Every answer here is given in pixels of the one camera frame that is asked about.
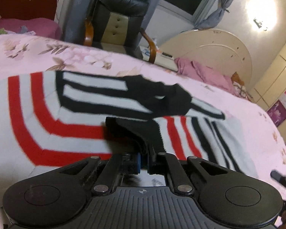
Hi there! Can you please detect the cream bedside table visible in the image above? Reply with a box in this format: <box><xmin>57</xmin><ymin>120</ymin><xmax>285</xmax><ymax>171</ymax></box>
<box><xmin>139</xmin><ymin>46</ymin><xmax>178</xmax><ymax>72</ymax></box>

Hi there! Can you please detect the glowing wall lamp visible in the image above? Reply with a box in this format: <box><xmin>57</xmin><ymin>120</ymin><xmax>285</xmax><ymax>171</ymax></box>
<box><xmin>245</xmin><ymin>0</ymin><xmax>277</xmax><ymax>31</ymax></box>

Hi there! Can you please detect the cream round headboard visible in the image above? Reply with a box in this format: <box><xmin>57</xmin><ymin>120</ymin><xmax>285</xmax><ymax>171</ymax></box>
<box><xmin>160</xmin><ymin>29</ymin><xmax>252</xmax><ymax>86</ymax></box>

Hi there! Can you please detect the striped white red black shirt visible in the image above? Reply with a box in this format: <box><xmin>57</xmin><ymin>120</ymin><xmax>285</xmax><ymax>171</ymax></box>
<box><xmin>0</xmin><ymin>71</ymin><xmax>258</xmax><ymax>207</ymax></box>

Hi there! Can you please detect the grey-blue tied right curtain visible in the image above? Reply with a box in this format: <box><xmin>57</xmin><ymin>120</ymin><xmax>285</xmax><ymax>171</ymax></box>
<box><xmin>194</xmin><ymin>0</ymin><xmax>234</xmax><ymax>30</ymax></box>

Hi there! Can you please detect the magenta pillow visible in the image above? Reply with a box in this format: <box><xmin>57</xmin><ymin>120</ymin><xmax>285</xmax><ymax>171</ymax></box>
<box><xmin>0</xmin><ymin>18</ymin><xmax>62</xmax><ymax>40</ymax></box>

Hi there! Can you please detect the crumpled pink blanket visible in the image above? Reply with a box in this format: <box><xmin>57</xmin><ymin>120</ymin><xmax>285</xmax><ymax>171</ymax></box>
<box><xmin>174</xmin><ymin>57</ymin><xmax>250</xmax><ymax>101</ymax></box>

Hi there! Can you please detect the black leather wooden armchair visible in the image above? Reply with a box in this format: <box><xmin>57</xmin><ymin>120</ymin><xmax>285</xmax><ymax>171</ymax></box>
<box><xmin>83</xmin><ymin>0</ymin><xmax>157</xmax><ymax>64</ymax></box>

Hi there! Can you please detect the pink floral bed sheet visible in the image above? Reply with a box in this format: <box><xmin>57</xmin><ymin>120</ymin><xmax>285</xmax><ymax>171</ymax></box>
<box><xmin>0</xmin><ymin>34</ymin><xmax>286</xmax><ymax>228</ymax></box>

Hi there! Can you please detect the cream wardrobe with purple posters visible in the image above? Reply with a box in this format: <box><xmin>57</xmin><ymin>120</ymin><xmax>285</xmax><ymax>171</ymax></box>
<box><xmin>250</xmin><ymin>42</ymin><xmax>286</xmax><ymax>145</ymax></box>

